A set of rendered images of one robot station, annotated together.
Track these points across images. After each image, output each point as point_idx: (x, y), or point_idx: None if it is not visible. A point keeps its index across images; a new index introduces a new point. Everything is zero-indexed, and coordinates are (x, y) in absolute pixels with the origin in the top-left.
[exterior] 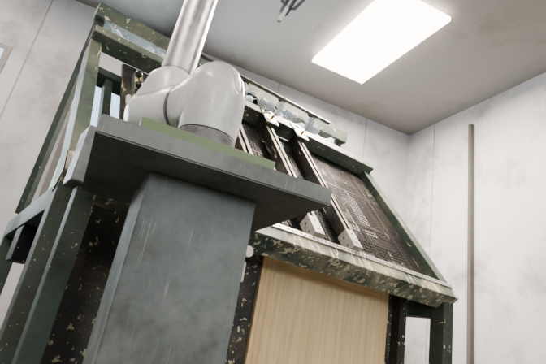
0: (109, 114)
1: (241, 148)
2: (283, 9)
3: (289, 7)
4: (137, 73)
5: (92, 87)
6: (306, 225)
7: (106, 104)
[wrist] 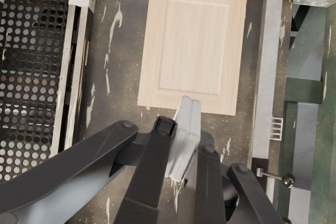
0: (283, 160)
1: (72, 144)
2: (201, 139)
3: (173, 128)
4: (289, 220)
5: (335, 167)
6: None
7: (286, 187)
